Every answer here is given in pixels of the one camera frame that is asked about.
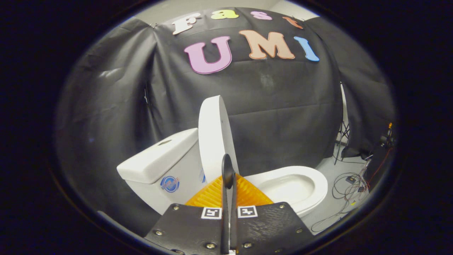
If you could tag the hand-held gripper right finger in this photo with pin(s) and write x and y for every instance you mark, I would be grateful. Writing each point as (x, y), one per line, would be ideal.
(265, 226)

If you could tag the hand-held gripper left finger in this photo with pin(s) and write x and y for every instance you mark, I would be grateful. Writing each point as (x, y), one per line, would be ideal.
(191, 226)

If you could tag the black round lid pull tab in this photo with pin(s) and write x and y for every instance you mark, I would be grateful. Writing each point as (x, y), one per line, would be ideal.
(227, 171)

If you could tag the white toilet lid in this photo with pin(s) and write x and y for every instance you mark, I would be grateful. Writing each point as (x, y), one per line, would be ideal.
(214, 138)

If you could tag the white toilet with tank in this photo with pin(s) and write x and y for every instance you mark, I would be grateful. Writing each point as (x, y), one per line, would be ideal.
(155, 163)

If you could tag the black power adapter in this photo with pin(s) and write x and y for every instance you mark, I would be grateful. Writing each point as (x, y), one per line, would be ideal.
(350, 179)

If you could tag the black tripod stand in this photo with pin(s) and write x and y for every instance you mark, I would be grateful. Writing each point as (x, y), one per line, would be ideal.
(342, 141)

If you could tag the black backdrop cloth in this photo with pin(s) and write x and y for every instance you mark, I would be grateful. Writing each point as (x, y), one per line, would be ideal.
(276, 106)

